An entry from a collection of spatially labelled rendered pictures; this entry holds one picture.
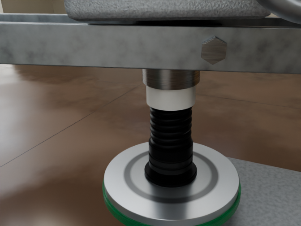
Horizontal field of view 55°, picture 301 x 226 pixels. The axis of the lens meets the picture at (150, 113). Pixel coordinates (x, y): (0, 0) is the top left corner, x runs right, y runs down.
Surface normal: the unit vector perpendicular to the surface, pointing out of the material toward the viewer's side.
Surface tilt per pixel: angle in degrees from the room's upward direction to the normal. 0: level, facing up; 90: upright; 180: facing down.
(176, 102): 90
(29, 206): 0
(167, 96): 90
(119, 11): 113
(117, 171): 0
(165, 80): 90
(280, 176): 0
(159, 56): 90
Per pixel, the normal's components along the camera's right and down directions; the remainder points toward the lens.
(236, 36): -0.11, 0.40
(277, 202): -0.03, -0.92
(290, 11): -0.28, 0.72
